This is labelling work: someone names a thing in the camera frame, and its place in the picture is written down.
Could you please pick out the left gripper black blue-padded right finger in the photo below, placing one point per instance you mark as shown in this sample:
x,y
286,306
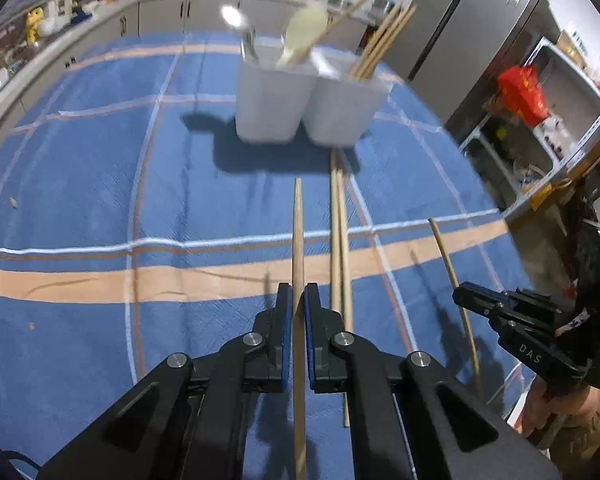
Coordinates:
x,y
409,417

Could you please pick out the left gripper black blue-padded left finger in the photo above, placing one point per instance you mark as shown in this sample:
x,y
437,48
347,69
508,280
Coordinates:
x,y
187,418

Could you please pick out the stainless steel refrigerator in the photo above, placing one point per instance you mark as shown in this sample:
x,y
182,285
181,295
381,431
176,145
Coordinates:
x,y
451,52

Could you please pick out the red plastic bag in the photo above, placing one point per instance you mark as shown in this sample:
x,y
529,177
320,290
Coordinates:
x,y
522,94

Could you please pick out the blue plaid tablecloth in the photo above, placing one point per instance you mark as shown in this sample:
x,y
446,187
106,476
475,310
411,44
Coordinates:
x,y
134,224

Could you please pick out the wooden chopsticks in holder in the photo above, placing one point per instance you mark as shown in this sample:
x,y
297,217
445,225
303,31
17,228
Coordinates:
x,y
381,41

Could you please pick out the wooden chopstick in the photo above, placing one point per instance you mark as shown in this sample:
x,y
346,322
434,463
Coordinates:
x,y
298,344
469,334
346,296

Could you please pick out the person's hand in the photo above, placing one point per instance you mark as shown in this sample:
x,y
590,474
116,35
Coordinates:
x,y
581,405

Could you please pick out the wooden chopstick beside it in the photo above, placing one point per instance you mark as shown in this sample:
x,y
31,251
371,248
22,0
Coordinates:
x,y
346,296

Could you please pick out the long wooden stick in holder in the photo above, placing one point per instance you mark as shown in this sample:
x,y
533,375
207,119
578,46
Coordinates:
x,y
340,20

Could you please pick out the metal spoon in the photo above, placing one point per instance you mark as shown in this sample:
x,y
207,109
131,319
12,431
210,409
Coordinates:
x,y
238,22

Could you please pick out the metal storage shelf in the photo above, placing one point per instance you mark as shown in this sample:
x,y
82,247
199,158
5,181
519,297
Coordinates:
x,y
520,165

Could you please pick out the cream plastic spoon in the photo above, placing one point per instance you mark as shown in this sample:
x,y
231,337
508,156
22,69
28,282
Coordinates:
x,y
303,28

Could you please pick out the white plastic utensil holder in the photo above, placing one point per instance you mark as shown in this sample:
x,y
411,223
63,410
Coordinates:
x,y
270,100

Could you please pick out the yellow toy figure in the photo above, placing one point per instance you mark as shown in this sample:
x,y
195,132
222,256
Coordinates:
x,y
33,18

